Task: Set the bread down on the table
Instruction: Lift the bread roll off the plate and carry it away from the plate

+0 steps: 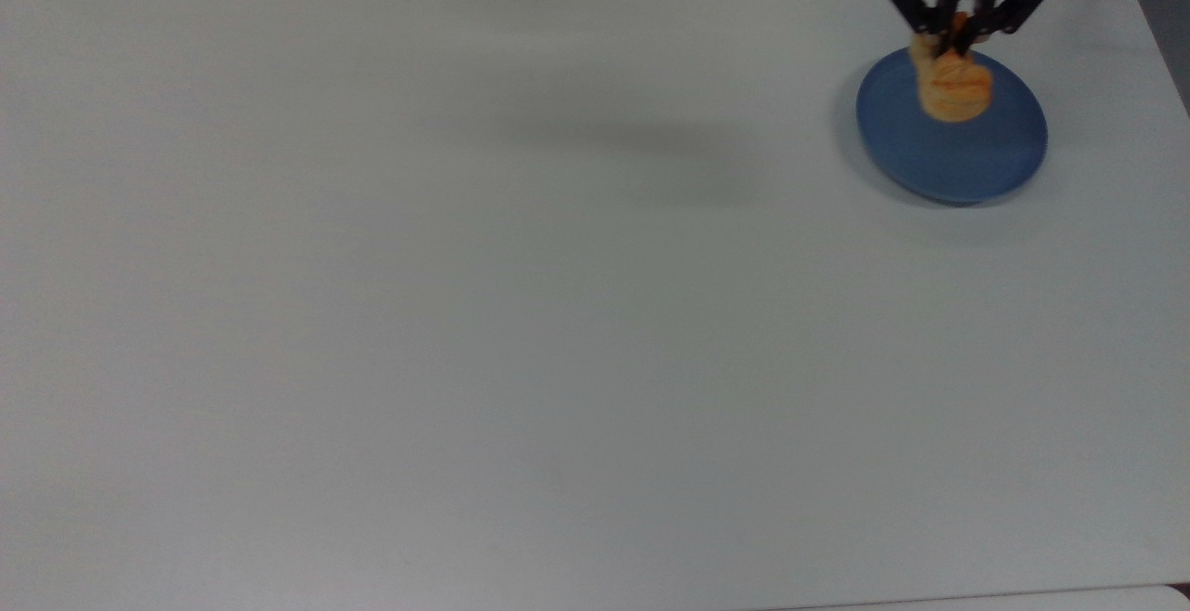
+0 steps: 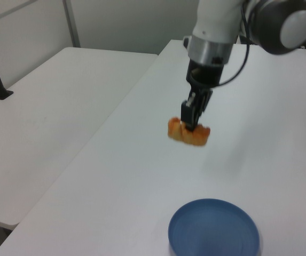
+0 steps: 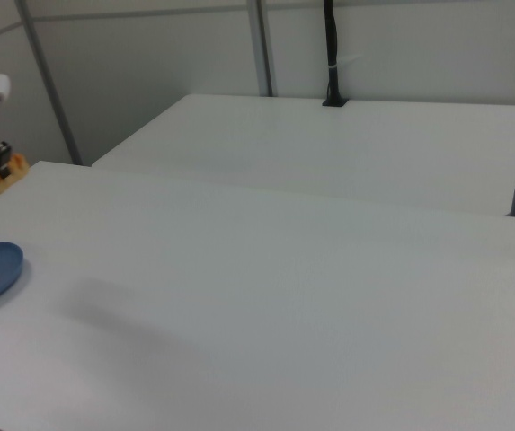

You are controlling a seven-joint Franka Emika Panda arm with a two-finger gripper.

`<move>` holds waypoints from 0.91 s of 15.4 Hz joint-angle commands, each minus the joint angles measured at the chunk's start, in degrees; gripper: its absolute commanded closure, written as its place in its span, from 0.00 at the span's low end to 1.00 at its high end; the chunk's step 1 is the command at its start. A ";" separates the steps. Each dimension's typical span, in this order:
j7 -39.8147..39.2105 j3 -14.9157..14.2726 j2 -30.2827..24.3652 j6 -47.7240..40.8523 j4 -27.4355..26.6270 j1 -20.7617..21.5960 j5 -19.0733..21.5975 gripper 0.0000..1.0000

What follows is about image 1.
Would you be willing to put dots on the orange braided bread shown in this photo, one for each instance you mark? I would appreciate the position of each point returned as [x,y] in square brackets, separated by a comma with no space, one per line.
[955,86]

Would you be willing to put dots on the blue round plate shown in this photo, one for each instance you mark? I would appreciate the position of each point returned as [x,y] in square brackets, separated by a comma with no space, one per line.
[958,160]

